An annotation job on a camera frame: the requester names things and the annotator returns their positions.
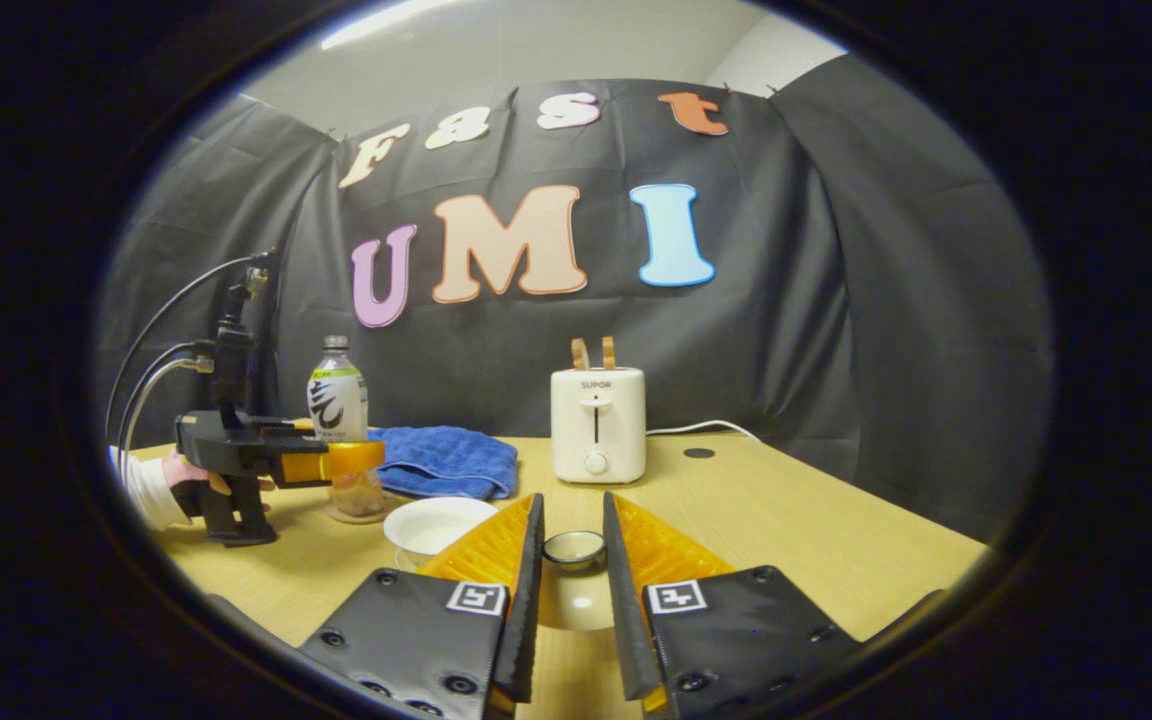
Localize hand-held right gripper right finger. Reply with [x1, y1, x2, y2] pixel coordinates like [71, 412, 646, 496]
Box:
[603, 491, 862, 716]

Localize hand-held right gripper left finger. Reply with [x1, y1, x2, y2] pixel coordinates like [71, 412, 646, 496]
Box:
[298, 492, 545, 720]

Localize white orange water bottle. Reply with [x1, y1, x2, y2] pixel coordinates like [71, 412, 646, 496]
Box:
[307, 335, 386, 518]

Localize round cork coaster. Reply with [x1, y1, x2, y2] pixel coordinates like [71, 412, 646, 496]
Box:
[325, 500, 392, 525]

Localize cream teacup lid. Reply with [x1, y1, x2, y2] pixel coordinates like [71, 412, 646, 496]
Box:
[536, 530, 617, 633]

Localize cream ceramic teacup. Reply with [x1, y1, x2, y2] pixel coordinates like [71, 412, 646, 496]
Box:
[383, 497, 500, 571]

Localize blue towel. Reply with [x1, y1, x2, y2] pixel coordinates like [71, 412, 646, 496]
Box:
[368, 426, 519, 501]

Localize white toaster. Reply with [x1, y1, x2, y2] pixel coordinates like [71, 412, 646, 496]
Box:
[550, 366, 647, 485]

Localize black backdrop cloth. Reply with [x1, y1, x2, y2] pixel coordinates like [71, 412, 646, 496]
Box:
[96, 55, 1055, 546]

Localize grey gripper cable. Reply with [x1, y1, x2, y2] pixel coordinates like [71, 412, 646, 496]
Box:
[122, 358, 215, 456]

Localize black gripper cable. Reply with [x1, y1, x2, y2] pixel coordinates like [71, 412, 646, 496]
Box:
[104, 255, 269, 441]
[116, 343, 217, 446]

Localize white toaster cable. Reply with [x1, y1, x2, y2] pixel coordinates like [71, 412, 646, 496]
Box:
[646, 419, 765, 443]

